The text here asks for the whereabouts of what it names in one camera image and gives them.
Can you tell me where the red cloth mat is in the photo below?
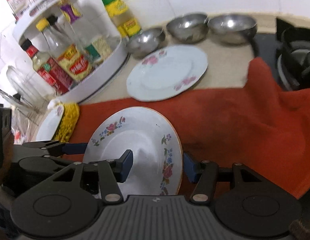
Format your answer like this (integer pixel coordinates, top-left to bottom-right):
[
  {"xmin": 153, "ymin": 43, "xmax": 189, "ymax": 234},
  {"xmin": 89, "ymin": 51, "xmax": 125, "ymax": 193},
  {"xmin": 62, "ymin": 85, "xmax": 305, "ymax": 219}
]
[{"xmin": 62, "ymin": 56, "xmax": 310, "ymax": 201}]

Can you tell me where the large floral rimmed plate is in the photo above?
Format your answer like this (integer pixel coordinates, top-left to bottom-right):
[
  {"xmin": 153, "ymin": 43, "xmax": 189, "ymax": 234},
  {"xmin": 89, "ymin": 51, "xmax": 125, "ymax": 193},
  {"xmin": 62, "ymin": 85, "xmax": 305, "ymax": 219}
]
[{"xmin": 83, "ymin": 107, "xmax": 183, "ymax": 197}]

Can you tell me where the yellow label vinegar bottle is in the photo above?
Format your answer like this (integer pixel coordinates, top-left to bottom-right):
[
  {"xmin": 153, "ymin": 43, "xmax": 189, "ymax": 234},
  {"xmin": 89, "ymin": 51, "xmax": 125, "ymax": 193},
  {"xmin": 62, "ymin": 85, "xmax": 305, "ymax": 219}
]
[{"xmin": 36, "ymin": 18, "xmax": 94, "ymax": 83}]

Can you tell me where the red label soy sauce bottle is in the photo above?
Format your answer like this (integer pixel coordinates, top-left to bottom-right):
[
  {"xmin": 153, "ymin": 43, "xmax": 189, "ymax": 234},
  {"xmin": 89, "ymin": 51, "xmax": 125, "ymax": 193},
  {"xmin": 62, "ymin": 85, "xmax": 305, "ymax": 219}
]
[{"xmin": 21, "ymin": 39, "xmax": 76, "ymax": 95}]

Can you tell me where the steel bowl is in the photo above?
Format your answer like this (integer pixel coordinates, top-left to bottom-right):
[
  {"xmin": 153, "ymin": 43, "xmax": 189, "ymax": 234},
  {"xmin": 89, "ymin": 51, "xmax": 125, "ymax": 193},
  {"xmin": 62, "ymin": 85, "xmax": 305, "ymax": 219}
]
[
  {"xmin": 208, "ymin": 14, "xmax": 258, "ymax": 45},
  {"xmin": 166, "ymin": 13, "xmax": 209, "ymax": 44},
  {"xmin": 126, "ymin": 27, "xmax": 166, "ymax": 59}
]

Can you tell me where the yellow green label bottle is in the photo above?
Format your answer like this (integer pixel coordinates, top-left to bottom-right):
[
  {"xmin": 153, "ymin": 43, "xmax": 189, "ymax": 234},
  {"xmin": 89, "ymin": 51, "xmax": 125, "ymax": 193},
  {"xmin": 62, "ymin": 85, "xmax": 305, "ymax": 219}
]
[{"xmin": 102, "ymin": 0, "xmax": 142, "ymax": 38}]

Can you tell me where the black gas stove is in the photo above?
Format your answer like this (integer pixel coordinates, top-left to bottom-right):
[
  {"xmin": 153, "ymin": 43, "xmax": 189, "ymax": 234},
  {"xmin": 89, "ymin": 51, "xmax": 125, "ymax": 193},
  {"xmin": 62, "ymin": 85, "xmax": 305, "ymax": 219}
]
[{"xmin": 250, "ymin": 17, "xmax": 310, "ymax": 91}]

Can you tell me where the yellow chenille mat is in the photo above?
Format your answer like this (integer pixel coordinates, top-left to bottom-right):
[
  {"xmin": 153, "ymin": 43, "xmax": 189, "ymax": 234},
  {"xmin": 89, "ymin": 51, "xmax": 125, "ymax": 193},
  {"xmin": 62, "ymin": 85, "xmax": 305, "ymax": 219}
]
[{"xmin": 53, "ymin": 103, "xmax": 80, "ymax": 142}]

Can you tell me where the clear white label bottle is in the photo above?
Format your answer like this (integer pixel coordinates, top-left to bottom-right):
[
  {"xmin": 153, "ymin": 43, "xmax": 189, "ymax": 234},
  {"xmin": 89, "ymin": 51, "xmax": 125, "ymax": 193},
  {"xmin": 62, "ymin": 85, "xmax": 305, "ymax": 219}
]
[{"xmin": 59, "ymin": 0, "xmax": 112, "ymax": 65}]

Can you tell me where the small pink rose plate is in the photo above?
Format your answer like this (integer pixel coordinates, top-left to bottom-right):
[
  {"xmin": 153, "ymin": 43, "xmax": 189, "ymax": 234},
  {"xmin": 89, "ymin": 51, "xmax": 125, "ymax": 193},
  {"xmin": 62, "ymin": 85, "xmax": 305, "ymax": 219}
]
[{"xmin": 36, "ymin": 105, "xmax": 64, "ymax": 141}]

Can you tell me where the white rotating condiment tray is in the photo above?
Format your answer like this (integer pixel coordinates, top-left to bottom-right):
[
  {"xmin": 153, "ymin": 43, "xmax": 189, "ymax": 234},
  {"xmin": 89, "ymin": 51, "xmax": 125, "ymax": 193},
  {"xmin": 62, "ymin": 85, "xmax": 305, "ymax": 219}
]
[{"xmin": 12, "ymin": 0, "xmax": 129, "ymax": 103}]

